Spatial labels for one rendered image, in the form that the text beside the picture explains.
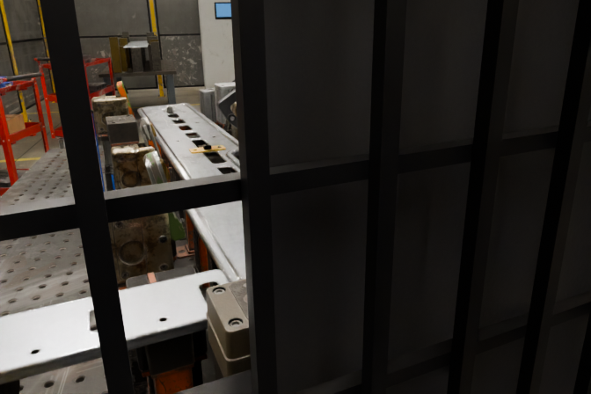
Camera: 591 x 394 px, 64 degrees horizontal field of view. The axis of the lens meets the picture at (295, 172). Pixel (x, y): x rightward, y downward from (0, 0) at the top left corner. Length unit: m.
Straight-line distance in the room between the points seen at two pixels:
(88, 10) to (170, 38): 1.35
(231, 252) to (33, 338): 0.25
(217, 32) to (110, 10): 1.92
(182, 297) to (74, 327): 0.11
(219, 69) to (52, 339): 7.54
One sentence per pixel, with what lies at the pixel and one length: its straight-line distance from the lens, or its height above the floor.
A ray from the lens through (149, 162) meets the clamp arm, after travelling 0.70.
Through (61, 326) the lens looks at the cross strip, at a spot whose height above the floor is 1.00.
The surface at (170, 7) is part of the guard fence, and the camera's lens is 8.76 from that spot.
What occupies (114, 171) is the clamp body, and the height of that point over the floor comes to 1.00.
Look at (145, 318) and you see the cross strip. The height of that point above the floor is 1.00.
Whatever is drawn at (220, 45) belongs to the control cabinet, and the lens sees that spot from 7.97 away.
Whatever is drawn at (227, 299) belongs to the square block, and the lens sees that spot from 0.45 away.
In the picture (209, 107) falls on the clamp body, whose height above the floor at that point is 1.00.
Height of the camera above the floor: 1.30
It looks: 18 degrees down
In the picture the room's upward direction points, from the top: 1 degrees counter-clockwise
